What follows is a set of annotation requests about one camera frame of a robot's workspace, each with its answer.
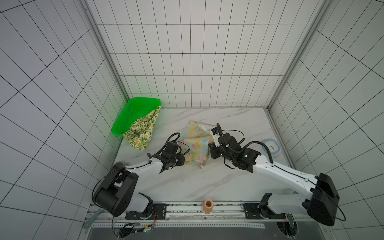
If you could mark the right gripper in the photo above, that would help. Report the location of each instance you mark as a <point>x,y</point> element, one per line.
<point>216,148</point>

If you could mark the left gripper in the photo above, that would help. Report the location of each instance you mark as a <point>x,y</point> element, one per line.
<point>179,154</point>

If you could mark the pastel floral skirt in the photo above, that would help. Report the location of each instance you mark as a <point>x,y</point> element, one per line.
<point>196,136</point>

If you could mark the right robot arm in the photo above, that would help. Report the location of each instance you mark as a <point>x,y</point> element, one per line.
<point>314,196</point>

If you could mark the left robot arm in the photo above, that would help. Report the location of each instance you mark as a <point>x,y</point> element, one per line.
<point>118,192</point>

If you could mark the green lemon print skirt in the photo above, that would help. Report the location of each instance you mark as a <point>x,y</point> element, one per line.
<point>140,132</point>

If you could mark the blue rimmed container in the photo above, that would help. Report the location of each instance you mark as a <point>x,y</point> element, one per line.
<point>273,146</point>

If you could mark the green plastic basket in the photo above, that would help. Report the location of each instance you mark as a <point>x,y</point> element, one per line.
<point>136,108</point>

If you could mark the left electronics board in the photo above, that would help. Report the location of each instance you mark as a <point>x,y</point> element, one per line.
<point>128,229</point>

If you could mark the electronics board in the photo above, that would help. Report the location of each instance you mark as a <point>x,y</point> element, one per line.
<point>289,228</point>
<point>128,229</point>

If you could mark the right electronics board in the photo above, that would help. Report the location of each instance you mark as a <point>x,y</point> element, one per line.
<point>289,228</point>

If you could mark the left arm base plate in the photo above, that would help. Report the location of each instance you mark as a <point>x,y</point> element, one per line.
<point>157,211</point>

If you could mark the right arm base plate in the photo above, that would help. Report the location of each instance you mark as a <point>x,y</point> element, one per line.
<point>252,210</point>

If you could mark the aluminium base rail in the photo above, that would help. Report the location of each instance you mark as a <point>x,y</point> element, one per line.
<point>186,214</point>

